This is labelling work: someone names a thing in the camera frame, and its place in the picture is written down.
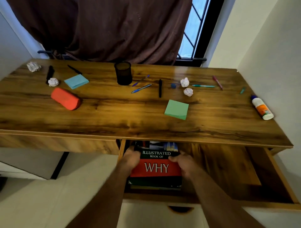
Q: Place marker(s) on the person's right hand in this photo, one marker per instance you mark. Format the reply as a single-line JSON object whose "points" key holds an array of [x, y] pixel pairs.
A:
{"points": [[189, 168]]}

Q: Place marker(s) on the person's left hand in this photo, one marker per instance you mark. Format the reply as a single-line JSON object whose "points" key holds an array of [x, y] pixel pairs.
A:
{"points": [[130, 162]]}

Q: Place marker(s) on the person's right thumb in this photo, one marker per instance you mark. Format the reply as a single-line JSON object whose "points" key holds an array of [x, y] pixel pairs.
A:
{"points": [[175, 159]]}

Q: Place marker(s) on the person's left fingers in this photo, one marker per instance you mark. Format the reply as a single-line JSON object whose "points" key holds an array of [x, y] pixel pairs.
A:
{"points": [[134, 156]]}

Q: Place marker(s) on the red and green illustrated book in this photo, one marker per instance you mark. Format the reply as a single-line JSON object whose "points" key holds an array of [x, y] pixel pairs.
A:
{"points": [[155, 173]]}

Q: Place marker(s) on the person's right forearm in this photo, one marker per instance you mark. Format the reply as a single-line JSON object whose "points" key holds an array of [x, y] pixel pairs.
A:
{"points": [[216, 204]]}

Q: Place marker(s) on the person's left forearm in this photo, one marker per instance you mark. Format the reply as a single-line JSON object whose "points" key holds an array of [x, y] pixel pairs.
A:
{"points": [[105, 199]]}

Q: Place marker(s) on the green sticky note pad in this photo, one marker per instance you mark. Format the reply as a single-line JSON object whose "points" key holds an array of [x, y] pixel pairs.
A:
{"points": [[176, 109]]}

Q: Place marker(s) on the open wooden desk drawer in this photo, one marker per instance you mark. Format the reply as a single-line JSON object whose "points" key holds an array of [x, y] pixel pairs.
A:
{"points": [[225, 169]]}

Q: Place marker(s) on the blue ballpoint pen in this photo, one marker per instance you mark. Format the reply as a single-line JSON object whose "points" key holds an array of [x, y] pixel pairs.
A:
{"points": [[140, 80], [141, 88]]}

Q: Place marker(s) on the crumpled white paper ball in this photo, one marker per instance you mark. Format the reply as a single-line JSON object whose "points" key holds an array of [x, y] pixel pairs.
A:
{"points": [[53, 82], [184, 82], [188, 92], [33, 66]]}

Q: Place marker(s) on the slim black marker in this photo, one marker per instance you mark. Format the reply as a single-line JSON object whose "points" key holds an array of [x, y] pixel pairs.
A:
{"points": [[160, 88]]}

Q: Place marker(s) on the small blue eraser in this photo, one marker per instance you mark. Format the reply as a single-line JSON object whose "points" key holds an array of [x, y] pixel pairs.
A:
{"points": [[173, 86]]}

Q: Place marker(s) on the teal pen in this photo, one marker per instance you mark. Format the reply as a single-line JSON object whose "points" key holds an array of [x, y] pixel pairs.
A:
{"points": [[203, 86]]}

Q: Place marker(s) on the black mesh pen holder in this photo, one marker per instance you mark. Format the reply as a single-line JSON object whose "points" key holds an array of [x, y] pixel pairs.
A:
{"points": [[123, 74]]}

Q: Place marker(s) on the red pen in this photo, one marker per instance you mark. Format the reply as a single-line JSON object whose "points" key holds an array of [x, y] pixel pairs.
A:
{"points": [[217, 82]]}

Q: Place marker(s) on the orange red pencil case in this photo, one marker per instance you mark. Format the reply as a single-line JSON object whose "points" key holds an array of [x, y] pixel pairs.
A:
{"points": [[65, 98]]}

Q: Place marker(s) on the blue sticky note pad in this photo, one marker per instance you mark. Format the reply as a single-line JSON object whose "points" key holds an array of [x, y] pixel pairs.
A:
{"points": [[76, 81]]}

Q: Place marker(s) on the small green pen cap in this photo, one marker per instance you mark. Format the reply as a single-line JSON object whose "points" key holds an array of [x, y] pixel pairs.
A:
{"points": [[243, 90]]}

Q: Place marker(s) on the white glue bottle orange label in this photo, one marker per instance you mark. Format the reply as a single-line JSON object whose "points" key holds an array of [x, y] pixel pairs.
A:
{"points": [[262, 108]]}

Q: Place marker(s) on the white cabinet with black edge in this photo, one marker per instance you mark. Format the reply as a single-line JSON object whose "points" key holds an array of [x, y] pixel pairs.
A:
{"points": [[30, 164]]}

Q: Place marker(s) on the thin black pen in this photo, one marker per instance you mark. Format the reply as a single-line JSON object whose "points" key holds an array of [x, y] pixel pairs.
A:
{"points": [[74, 69]]}

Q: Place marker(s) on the thick black marker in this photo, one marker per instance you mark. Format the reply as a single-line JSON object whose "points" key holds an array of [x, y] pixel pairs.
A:
{"points": [[49, 74]]}

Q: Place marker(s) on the brown curtain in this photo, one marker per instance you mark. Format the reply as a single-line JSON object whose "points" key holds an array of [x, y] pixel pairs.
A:
{"points": [[105, 28]]}

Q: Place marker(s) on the black framed window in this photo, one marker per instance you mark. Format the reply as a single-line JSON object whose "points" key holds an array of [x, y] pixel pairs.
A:
{"points": [[193, 25]]}

